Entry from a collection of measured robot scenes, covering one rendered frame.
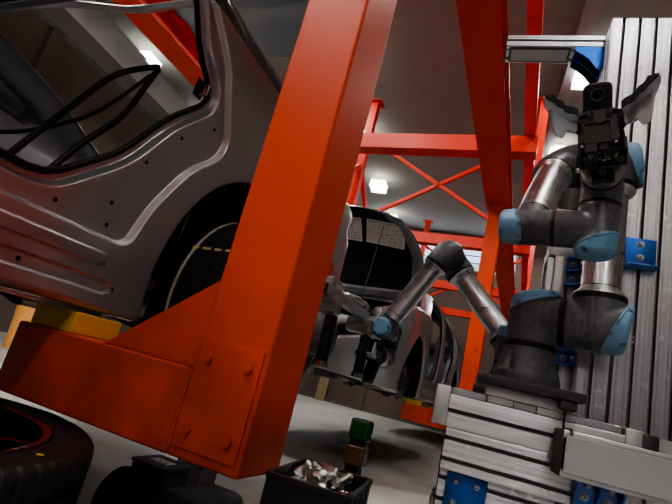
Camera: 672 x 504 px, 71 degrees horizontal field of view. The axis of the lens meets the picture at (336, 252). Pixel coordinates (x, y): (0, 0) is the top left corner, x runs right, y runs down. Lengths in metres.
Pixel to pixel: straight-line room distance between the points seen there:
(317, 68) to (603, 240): 0.69
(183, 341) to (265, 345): 0.20
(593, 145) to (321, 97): 0.54
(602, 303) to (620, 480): 0.37
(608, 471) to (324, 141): 0.84
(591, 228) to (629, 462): 0.44
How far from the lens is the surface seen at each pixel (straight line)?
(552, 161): 1.33
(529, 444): 1.18
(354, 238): 5.01
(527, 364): 1.18
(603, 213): 1.02
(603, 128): 0.90
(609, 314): 1.21
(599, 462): 1.08
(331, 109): 1.04
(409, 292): 1.80
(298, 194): 0.96
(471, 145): 5.05
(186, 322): 1.02
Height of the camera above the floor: 0.72
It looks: 15 degrees up
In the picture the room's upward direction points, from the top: 14 degrees clockwise
